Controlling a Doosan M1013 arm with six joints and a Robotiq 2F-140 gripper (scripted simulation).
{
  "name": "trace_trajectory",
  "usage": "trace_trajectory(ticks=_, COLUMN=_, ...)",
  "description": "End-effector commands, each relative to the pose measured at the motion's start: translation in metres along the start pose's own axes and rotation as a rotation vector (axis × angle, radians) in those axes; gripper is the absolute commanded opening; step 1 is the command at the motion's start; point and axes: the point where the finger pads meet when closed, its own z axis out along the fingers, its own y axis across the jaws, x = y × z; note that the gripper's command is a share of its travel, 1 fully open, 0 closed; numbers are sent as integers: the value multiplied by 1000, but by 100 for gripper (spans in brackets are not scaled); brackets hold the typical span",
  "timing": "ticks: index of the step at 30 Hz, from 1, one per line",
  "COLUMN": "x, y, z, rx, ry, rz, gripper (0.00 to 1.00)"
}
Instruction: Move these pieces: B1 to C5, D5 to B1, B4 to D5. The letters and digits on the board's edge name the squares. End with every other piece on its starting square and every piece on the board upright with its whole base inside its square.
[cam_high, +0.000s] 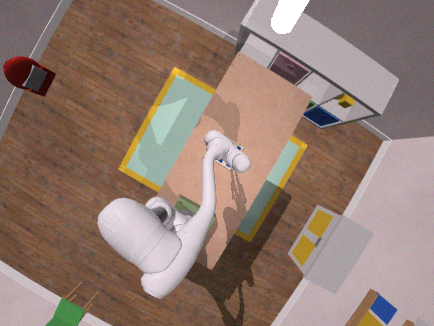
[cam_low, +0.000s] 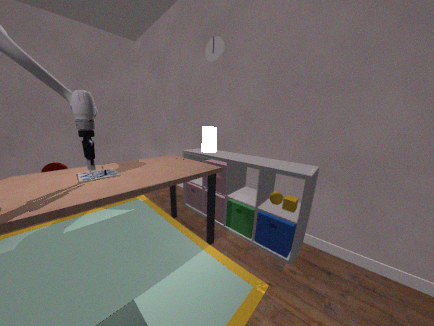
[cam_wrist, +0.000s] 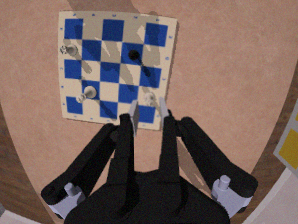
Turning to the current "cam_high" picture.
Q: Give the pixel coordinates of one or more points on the blue and cream chessboard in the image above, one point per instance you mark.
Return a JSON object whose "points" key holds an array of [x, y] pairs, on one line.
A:
{"points": [[222, 162]]}

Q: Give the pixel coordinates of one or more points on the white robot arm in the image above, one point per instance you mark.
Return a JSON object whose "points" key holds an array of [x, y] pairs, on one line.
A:
{"points": [[133, 229]]}

